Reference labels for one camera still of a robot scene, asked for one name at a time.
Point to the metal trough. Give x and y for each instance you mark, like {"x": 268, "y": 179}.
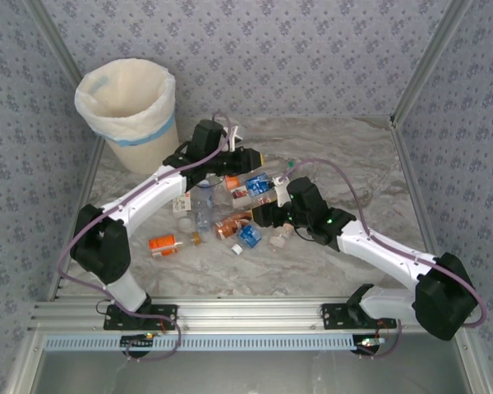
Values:
{"x": 246, "y": 373}

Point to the cream waste bin with liner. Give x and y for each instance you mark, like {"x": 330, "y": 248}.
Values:
{"x": 123, "y": 94}

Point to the small clear bottle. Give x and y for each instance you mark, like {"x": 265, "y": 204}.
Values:
{"x": 280, "y": 237}

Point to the aluminium frame post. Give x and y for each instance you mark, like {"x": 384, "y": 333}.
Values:
{"x": 55, "y": 39}
{"x": 431, "y": 61}

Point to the clear blue-tinted water bottle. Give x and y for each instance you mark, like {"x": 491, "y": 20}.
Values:
{"x": 204, "y": 213}

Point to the clear bottle white label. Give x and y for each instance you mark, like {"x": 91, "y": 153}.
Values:
{"x": 181, "y": 204}

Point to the clear tea bottle green neck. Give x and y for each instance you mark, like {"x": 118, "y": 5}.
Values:
{"x": 289, "y": 164}

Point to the clear bottle orange label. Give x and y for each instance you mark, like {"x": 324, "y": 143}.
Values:
{"x": 232, "y": 183}

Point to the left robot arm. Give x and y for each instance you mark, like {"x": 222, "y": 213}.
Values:
{"x": 156, "y": 198}

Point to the brown drink bottle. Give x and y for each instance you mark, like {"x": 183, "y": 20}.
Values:
{"x": 228, "y": 227}

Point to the orange label bottle amber cap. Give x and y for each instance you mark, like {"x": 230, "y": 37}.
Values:
{"x": 164, "y": 244}

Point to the small black control board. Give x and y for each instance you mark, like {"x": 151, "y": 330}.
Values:
{"x": 367, "y": 344}
{"x": 137, "y": 342}

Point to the clear bottle red label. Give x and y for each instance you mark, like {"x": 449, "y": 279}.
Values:
{"x": 265, "y": 200}

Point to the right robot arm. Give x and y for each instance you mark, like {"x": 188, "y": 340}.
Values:
{"x": 378, "y": 256}

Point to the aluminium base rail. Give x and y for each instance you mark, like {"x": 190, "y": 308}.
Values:
{"x": 246, "y": 316}

